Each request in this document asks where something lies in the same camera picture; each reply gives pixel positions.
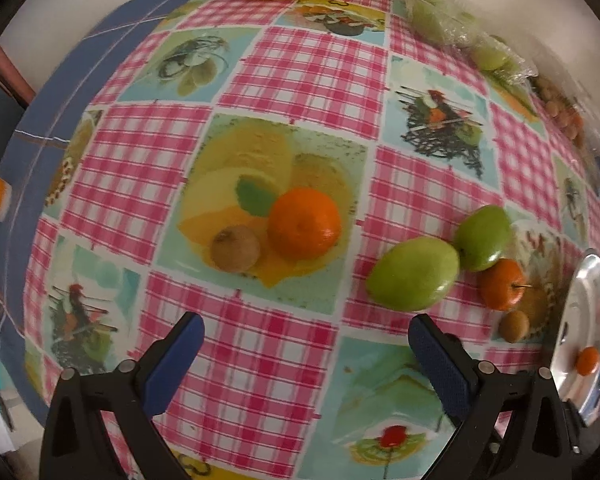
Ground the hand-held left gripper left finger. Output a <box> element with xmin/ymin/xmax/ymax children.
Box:
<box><xmin>40</xmin><ymin>311</ymin><xmax>206</xmax><ymax>480</ymax></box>

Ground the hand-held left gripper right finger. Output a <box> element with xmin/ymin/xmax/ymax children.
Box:
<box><xmin>409</xmin><ymin>313</ymin><xmax>588</xmax><ymax>480</ymax></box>

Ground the small brown kiwi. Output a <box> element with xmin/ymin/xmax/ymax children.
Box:
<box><xmin>497</xmin><ymin>310</ymin><xmax>531</xmax><ymax>344</ymax></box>

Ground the small tangerine with stem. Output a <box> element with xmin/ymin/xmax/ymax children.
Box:
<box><xmin>477</xmin><ymin>258</ymin><xmax>533</xmax><ymax>312</ymax></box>

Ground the green jujube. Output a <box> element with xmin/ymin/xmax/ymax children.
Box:
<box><xmin>452</xmin><ymin>204</ymin><xmax>513</xmax><ymax>272</ymax></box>
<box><xmin>366</xmin><ymin>237</ymin><xmax>461</xmax><ymax>311</ymax></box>

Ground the small orange tangerine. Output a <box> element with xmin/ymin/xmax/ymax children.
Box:
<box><xmin>575</xmin><ymin>346</ymin><xmax>600</xmax><ymax>376</ymax></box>

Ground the silver metal plate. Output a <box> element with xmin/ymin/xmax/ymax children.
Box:
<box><xmin>550</xmin><ymin>249</ymin><xmax>600</xmax><ymax>426</ymax></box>

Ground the large orange tangerine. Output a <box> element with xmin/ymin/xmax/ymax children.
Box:
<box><xmin>266</xmin><ymin>187</ymin><xmax>342</xmax><ymax>262</ymax></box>

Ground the bag of green fruits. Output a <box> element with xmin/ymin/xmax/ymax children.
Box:
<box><xmin>404</xmin><ymin>0</ymin><xmax>536</xmax><ymax>86</ymax></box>

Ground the clear box of longans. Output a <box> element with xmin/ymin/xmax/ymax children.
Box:
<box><xmin>527</xmin><ymin>72</ymin><xmax>600</xmax><ymax>156</ymax></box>

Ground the checkered printed tablecloth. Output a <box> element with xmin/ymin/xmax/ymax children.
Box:
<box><xmin>0</xmin><ymin>0</ymin><xmax>600</xmax><ymax>480</ymax></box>

